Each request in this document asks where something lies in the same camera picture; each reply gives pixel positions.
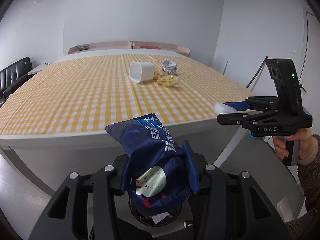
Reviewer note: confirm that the red round mat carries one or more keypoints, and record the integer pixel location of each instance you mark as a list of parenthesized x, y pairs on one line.
[(149, 47)]

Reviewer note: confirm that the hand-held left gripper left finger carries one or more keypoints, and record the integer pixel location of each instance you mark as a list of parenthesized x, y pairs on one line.
[(116, 165)]

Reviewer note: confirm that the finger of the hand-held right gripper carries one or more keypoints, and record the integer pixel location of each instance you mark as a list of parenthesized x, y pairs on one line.
[(240, 118), (260, 102)]

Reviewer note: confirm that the white tissue ball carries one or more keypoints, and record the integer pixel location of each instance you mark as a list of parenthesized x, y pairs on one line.
[(222, 108)]

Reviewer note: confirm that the person's right hand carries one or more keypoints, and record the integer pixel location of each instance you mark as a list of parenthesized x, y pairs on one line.
[(305, 142)]

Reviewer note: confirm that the white low table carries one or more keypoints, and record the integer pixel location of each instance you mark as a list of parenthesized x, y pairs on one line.
[(38, 69)]

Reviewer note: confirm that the yellow checked tablecloth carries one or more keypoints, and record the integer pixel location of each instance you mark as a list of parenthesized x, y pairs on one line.
[(75, 100)]

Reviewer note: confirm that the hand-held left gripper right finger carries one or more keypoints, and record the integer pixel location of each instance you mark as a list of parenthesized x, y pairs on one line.
[(191, 170)]

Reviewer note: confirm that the light wooden cabinet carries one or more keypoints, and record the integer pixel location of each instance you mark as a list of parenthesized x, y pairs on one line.
[(175, 48), (100, 45)]

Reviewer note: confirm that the crumpled paper ball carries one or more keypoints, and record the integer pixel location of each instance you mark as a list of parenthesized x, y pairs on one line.
[(169, 66)]

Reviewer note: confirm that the person's right forearm brown sleeve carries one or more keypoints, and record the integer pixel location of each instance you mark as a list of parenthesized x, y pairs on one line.
[(312, 177)]

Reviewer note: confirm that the gold foil wrapper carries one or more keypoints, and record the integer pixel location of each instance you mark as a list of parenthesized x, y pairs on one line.
[(170, 80), (158, 72)]

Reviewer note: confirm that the small dark dish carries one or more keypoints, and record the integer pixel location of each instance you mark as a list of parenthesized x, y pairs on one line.
[(83, 47)]

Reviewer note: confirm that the white square cup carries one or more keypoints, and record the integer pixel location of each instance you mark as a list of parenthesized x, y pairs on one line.
[(142, 71)]

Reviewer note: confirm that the black leather sofa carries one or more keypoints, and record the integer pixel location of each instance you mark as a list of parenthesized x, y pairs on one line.
[(12, 75)]

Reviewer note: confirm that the blue snack packet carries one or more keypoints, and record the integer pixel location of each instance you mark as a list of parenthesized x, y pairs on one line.
[(147, 142)]

